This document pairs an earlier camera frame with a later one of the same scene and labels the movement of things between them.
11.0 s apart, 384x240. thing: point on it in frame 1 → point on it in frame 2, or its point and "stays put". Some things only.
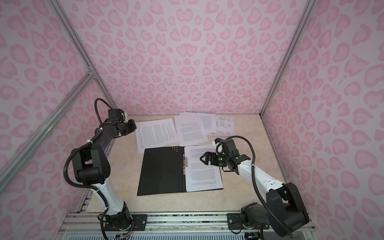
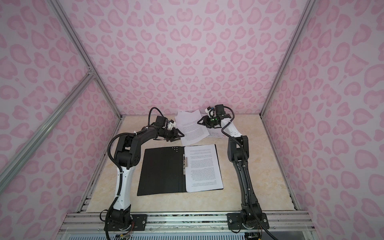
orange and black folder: x=163 y=171 stays put
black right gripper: x=213 y=160 → x=206 y=121
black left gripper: x=133 y=127 → x=175 y=135
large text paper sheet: x=191 y=129 stays put
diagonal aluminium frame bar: x=8 y=171 stays put
